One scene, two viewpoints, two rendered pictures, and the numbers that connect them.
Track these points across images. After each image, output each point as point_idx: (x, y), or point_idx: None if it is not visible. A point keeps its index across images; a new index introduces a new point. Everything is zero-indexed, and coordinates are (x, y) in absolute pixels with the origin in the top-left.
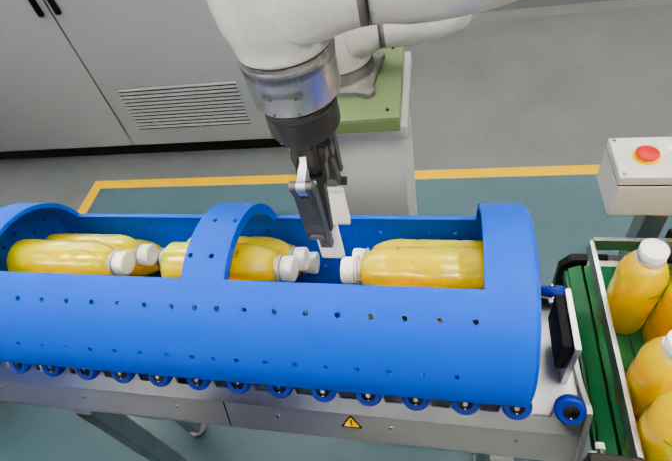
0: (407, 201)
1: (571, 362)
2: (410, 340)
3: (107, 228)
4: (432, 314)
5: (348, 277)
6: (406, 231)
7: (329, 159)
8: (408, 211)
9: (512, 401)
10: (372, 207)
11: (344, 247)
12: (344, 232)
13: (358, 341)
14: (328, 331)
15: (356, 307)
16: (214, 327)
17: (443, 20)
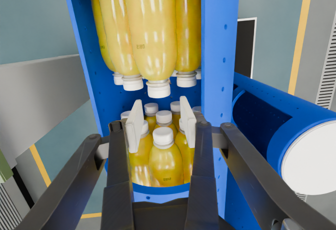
0: (31, 64)
1: None
2: (234, 21)
3: None
4: None
5: (169, 88)
6: (89, 50)
7: (130, 182)
8: (38, 63)
9: None
10: (43, 86)
11: (110, 98)
12: (102, 101)
13: (232, 67)
14: (228, 93)
15: (219, 74)
16: (224, 170)
17: None
